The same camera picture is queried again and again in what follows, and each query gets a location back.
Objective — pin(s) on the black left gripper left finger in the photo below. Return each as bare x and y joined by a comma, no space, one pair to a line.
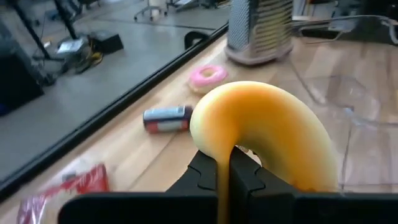
199,186

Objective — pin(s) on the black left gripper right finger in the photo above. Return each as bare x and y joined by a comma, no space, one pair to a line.
248,193

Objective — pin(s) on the pink food colouring bottle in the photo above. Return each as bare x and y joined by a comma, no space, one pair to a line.
168,119

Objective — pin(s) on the orange glazed toy donut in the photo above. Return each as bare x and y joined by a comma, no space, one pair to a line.
264,118

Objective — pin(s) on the pink frosted toy donut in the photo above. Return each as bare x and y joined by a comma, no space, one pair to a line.
199,82

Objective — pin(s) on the red snack bag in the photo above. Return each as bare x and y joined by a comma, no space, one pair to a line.
90,182

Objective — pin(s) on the clear plastic bin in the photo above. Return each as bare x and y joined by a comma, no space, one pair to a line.
357,102

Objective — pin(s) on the metal box grater pink trim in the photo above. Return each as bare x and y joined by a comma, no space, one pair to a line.
258,31

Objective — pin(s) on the black power box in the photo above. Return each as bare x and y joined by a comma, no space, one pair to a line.
107,42

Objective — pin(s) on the white swivel chair base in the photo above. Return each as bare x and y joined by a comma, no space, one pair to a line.
150,11

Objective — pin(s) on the silver metal box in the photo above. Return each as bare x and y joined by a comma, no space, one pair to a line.
71,46

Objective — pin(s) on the black cabinet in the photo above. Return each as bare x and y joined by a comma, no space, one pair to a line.
18,77

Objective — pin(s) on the black aluminium table frame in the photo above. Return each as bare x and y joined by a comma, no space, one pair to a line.
109,110

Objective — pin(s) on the black frame bracket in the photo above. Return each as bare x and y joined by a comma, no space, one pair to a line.
188,40

